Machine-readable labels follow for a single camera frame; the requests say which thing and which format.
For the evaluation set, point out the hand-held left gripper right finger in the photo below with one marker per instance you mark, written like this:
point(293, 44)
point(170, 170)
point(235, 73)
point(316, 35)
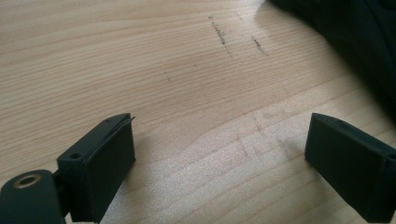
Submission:
point(348, 168)

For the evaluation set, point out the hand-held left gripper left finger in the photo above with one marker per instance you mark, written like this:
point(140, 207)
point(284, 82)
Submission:
point(99, 161)

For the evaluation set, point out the black pants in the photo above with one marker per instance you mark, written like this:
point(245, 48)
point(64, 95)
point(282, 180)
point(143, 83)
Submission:
point(358, 28)

